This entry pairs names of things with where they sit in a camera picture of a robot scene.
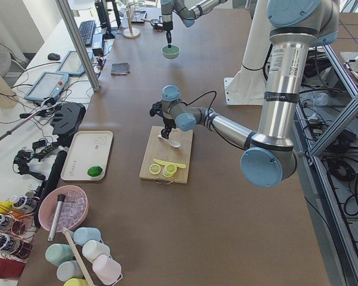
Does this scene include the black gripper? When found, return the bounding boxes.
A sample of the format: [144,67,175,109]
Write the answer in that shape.
[161,117,176,139]
[163,21,173,48]

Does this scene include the white ceramic spoon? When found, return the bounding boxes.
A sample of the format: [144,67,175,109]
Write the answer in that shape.
[158,134,181,148]

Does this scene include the green ceramic bowl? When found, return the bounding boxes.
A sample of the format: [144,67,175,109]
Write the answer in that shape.
[162,45,180,60]

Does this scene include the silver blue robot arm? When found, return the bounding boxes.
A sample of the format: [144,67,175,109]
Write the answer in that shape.
[150,1,339,188]
[161,0,226,48]

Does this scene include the pink bowl with ice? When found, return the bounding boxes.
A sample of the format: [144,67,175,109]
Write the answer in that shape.
[38,185,89,232]

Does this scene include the metal scoop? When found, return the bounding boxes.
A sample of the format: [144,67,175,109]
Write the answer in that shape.
[142,18,163,31]

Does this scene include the bamboo cutting board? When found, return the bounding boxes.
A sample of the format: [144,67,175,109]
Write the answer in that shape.
[139,126,193,184]

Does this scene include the wooden stand with round base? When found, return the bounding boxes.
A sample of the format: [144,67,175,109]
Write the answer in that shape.
[122,0,141,39]

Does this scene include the yellow plastic knife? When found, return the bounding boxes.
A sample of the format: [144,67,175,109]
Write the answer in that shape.
[153,158,187,169]

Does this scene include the single lemon slice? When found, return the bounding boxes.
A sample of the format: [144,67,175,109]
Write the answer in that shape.
[149,163,162,175]

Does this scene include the grey folded cloth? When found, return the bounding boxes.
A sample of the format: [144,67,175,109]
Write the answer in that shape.
[110,63,130,76]

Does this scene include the black power adapter box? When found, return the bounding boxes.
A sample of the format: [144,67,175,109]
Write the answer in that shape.
[91,33,104,57]

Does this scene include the cream serving tray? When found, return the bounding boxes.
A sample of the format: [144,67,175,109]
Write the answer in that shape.
[60,130,113,181]

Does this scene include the green lime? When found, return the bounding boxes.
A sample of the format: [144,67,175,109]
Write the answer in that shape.
[87,165,103,178]

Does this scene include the black keyboard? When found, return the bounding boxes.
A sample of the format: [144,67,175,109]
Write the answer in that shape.
[78,20,95,47]

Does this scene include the far teach pendant tablet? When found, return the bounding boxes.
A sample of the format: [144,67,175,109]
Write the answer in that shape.
[56,51,85,77]

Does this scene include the teach pendant tablet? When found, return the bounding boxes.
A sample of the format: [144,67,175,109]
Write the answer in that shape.
[56,51,85,77]
[24,72,69,102]

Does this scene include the black cylinder bar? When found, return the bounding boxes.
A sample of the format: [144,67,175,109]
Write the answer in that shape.
[33,150,67,228]

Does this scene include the black computer mouse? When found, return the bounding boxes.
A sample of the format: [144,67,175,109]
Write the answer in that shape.
[47,52,60,61]

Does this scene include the metal black-capped tube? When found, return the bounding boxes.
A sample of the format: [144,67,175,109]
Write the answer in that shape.
[47,194,66,243]

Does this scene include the near teach pendant tablet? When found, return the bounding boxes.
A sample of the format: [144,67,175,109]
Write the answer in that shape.
[24,72,69,102]

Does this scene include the light blue cup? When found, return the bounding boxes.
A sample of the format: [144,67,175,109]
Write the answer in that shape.
[73,227,101,246]

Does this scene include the white cup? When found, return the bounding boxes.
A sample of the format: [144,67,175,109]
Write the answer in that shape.
[82,240,110,263]

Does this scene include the wooden stick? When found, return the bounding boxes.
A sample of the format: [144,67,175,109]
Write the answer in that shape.
[63,228,94,286]

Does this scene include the pink cup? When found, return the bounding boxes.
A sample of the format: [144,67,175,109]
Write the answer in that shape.
[92,255,122,285]

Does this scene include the mint green cup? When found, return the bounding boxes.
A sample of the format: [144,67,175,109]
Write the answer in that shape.
[45,244,73,267]

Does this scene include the pale grey-blue cup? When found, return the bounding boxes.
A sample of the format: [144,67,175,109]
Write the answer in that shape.
[56,260,83,282]

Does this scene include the yellow cup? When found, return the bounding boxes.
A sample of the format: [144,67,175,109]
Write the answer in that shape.
[63,278,88,286]

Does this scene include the red cup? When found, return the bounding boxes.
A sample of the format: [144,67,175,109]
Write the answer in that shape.
[0,258,26,280]

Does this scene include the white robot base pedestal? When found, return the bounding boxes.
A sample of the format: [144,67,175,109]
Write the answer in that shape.
[224,0,271,105]

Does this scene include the black perforated bracket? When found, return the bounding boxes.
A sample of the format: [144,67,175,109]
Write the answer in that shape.
[50,102,86,136]

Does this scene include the aluminium frame post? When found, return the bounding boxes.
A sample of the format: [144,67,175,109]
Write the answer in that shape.
[55,0,100,92]

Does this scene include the copper wire bottle rack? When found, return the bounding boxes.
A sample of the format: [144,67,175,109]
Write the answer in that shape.
[0,195,39,262]

